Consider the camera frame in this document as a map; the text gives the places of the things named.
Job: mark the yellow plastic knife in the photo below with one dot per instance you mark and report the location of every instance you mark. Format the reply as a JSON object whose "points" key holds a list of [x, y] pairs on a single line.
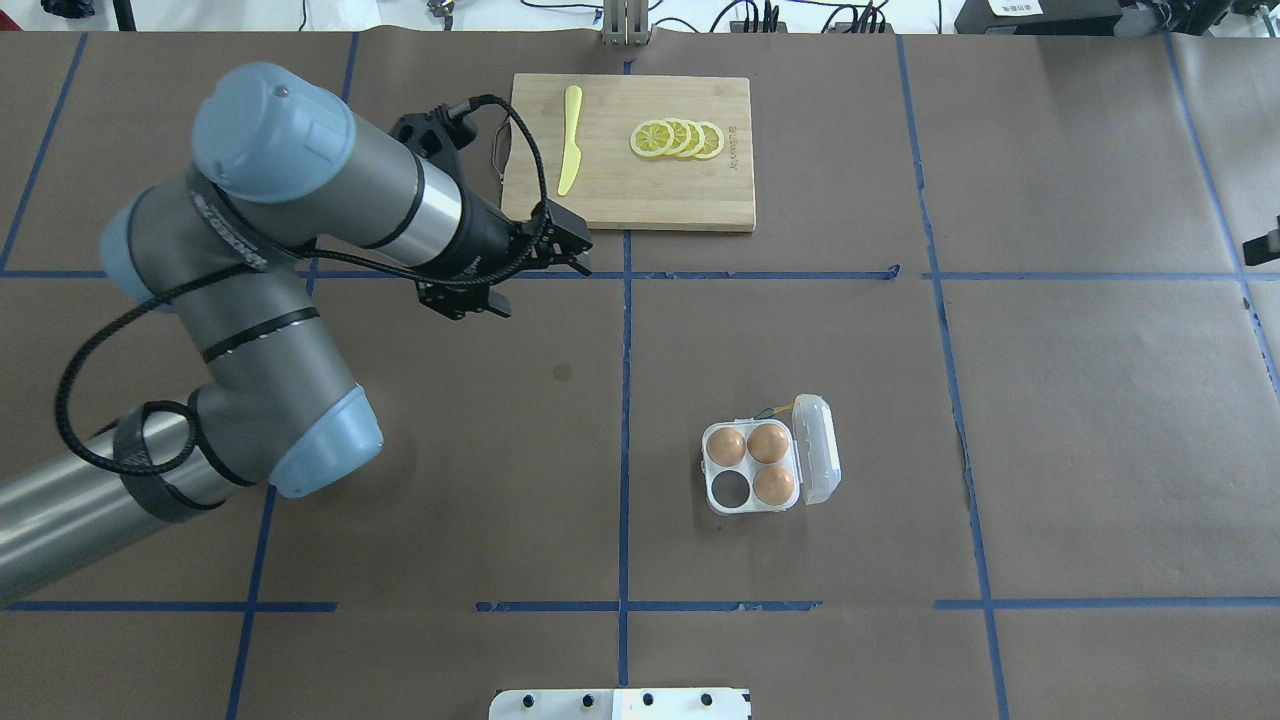
{"points": [[571, 152]]}

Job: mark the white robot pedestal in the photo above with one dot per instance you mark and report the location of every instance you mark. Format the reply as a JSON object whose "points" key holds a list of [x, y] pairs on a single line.
{"points": [[623, 703]]}

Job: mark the wooden cutting board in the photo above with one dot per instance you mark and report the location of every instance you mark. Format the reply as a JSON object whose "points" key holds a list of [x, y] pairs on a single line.
{"points": [[616, 189]]}

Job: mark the clear plastic egg box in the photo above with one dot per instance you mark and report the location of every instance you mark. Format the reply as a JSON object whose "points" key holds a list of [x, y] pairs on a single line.
{"points": [[813, 458]]}

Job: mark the brown egg in box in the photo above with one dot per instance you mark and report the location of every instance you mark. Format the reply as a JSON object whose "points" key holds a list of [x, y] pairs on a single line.
{"points": [[768, 443], [726, 447]]}

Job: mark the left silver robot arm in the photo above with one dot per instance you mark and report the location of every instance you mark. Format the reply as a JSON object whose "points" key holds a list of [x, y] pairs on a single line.
{"points": [[282, 171]]}

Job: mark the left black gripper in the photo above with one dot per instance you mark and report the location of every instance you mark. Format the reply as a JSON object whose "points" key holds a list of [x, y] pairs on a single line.
{"points": [[483, 243]]}

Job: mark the black box on table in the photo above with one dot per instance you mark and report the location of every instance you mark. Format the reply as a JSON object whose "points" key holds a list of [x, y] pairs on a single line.
{"points": [[1059, 18]]}

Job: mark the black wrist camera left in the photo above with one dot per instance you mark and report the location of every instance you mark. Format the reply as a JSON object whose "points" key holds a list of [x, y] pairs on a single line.
{"points": [[437, 136]]}

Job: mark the lemon slice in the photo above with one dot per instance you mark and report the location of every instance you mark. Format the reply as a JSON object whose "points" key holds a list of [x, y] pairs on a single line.
{"points": [[679, 136], [652, 139], [696, 138], [712, 141]]}

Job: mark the aluminium frame post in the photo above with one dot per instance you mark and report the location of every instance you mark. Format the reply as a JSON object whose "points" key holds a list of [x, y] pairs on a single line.
{"points": [[626, 23]]}

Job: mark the brown egg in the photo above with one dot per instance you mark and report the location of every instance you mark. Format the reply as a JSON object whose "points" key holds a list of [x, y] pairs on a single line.
{"points": [[726, 447], [768, 443], [775, 486]]}

